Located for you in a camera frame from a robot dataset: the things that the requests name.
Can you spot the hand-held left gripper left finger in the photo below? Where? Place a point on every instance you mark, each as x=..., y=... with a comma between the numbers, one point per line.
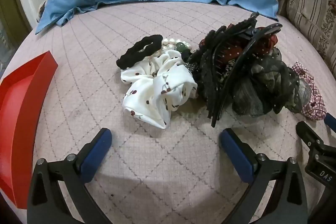
x=97, y=150

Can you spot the grey mesh scrunchie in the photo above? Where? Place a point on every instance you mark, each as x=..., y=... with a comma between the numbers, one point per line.
x=270, y=87

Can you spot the red checkered scrunchie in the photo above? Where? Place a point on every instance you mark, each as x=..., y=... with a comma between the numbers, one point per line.
x=316, y=103

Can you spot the red tray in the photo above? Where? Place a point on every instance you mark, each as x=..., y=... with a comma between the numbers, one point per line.
x=18, y=113

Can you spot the floral patterned blanket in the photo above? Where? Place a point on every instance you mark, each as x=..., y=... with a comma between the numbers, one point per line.
x=41, y=11

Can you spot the dark red dotted scrunchie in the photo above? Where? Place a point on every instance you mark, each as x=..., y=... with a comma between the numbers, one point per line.
x=231, y=52

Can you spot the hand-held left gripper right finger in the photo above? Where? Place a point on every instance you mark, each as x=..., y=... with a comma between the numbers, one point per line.
x=236, y=153

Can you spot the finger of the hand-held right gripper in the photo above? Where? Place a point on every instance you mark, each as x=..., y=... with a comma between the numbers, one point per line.
x=331, y=121
x=305, y=133

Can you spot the striped patterned pillow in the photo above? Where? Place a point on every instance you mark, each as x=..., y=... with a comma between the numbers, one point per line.
x=312, y=8

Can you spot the white cherry print scrunchie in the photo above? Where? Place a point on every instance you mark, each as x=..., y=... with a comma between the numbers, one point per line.
x=157, y=92

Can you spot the black claw hair clip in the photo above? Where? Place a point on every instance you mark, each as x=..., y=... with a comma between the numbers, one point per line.
x=236, y=74

